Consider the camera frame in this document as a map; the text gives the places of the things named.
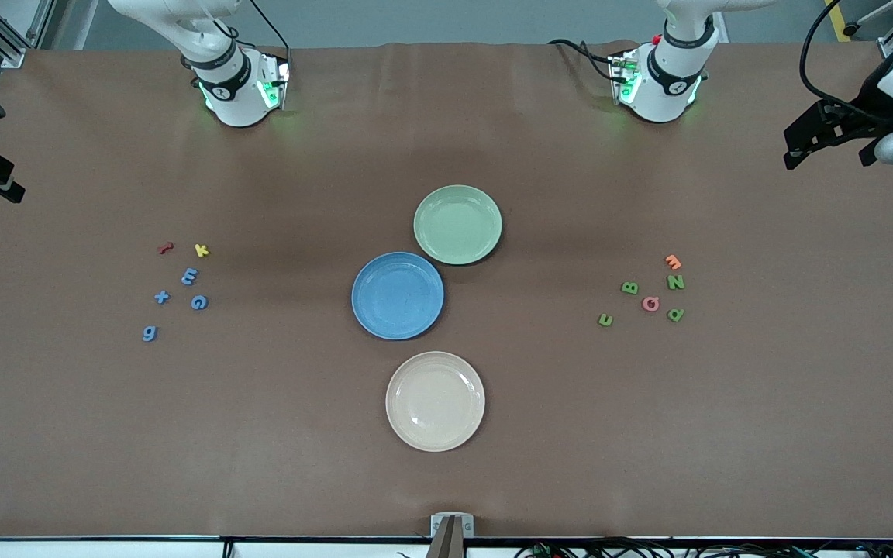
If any green plate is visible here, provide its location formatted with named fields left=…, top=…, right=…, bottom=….
left=413, top=184, right=503, bottom=266

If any brown table cover sheet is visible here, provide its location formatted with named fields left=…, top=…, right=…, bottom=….
left=0, top=40, right=893, bottom=540

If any blue plate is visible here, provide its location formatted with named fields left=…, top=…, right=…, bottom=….
left=351, top=252, right=445, bottom=340

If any beige plate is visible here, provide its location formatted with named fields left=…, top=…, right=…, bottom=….
left=385, top=351, right=486, bottom=453

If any black left arm base cable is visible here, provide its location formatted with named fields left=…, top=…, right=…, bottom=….
left=547, top=39, right=622, bottom=82

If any black arm base cable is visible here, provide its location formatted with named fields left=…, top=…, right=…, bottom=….
left=547, top=39, right=622, bottom=82
left=247, top=0, right=292, bottom=67

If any black right arm base cable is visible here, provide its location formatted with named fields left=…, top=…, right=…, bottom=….
left=247, top=0, right=292, bottom=67

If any tangled black cable bundle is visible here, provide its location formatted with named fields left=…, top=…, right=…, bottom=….
left=512, top=535, right=893, bottom=558

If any grey metal camera bracket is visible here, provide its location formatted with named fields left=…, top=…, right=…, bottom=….
left=425, top=513, right=475, bottom=558

